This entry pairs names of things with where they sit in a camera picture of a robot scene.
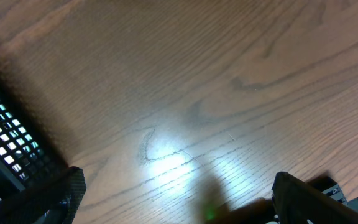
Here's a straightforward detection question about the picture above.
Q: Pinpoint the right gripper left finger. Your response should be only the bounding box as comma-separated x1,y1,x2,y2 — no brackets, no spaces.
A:
0,166,86,224

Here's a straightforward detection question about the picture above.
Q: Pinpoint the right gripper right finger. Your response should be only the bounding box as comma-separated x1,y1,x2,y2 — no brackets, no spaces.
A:
272,172,358,224

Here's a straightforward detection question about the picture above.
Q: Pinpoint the black perforated plastic basket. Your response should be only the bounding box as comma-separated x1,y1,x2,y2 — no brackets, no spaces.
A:
0,86,67,202

